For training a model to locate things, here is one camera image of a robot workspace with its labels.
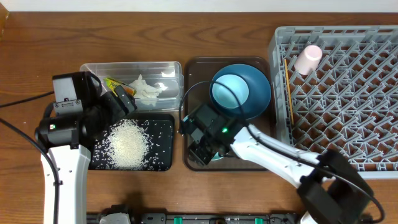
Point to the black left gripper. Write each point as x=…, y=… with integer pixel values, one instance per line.
x=116, y=113

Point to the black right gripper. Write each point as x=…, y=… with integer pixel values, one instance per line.
x=203, y=155

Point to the mint green small bowl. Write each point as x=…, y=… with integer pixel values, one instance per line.
x=216, y=157

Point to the green yellow snack wrapper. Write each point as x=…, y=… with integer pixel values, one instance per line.
x=112, y=83

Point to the white napkin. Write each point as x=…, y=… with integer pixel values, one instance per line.
x=143, y=90

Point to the white rice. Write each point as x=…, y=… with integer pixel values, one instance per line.
x=127, y=143

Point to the light blue bowl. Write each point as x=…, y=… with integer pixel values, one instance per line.
x=230, y=91

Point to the dark blue plate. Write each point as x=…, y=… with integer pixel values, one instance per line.
x=259, y=91

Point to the wooden chopstick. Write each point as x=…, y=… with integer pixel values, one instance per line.
x=286, y=70

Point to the pink plastic cup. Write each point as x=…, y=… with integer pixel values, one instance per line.
x=308, y=60

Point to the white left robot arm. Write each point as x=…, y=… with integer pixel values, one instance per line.
x=67, y=138

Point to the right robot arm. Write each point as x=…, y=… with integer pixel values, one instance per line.
x=329, y=187

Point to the black food waste tray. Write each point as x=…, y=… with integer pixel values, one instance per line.
x=161, y=146

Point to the clear plastic waste bin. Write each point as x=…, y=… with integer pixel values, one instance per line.
x=165, y=78

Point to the grey dishwasher rack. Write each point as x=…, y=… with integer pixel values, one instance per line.
x=349, y=103

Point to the brown serving tray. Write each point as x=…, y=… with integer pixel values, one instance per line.
x=205, y=68

